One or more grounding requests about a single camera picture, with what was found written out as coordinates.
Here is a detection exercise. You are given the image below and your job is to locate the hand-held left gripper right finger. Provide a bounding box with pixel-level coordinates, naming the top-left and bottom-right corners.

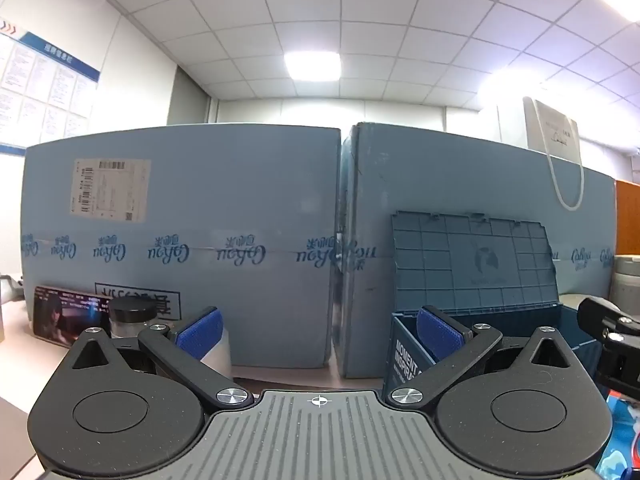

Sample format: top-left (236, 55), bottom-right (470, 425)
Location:
top-left (387, 305), bottom-right (581, 409)

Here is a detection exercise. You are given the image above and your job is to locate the white paper bag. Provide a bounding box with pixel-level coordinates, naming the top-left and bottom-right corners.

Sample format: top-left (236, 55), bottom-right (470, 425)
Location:
top-left (522, 96), bottom-right (587, 212)

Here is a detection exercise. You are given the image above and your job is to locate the dark picture box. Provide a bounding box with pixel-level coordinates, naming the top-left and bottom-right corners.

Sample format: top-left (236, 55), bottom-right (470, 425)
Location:
top-left (32, 285), bottom-right (115, 349)

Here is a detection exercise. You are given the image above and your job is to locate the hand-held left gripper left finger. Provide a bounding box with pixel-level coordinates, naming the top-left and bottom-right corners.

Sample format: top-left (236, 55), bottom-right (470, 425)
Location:
top-left (65, 307), bottom-right (255, 411)

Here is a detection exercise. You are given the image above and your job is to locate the blue plastic storage box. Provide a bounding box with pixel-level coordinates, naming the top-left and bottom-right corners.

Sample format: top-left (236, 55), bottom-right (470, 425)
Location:
top-left (384, 210), bottom-right (602, 397)

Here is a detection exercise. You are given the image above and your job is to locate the large blue cardboard box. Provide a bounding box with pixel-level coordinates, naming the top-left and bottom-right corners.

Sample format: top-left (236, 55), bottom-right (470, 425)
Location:
top-left (339, 121), bottom-right (618, 380)

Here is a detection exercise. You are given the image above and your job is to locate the orange cardboard box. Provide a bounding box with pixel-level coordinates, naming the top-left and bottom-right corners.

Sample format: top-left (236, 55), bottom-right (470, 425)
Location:
top-left (615, 179), bottom-right (640, 256)

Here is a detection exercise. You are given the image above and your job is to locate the grey object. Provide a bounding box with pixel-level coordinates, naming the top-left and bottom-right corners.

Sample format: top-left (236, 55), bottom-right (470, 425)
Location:
top-left (0, 273), bottom-right (25, 307)

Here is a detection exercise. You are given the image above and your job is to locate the clear jar with black lid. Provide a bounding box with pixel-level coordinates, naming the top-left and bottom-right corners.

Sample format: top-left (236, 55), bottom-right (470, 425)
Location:
top-left (107, 296), bottom-right (162, 341)

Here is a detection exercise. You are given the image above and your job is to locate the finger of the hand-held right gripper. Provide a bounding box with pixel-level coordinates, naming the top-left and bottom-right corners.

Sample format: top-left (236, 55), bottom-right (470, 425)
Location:
top-left (577, 297), bottom-right (640, 403)

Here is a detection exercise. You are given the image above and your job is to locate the large blue box with label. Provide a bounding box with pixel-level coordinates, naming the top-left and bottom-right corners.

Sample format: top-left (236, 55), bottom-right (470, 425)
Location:
top-left (21, 125), bottom-right (342, 370)

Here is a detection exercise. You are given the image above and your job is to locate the grey lidded cup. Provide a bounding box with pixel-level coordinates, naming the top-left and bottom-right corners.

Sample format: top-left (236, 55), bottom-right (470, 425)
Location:
top-left (609, 254), bottom-right (640, 313)

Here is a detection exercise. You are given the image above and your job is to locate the wall notice board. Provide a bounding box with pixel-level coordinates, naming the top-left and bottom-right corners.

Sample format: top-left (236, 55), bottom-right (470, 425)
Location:
top-left (0, 16), bottom-right (102, 152)

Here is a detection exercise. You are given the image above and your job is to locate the colourful printed mat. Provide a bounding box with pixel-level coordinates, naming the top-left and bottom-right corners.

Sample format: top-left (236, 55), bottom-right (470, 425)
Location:
top-left (596, 387), bottom-right (640, 480)

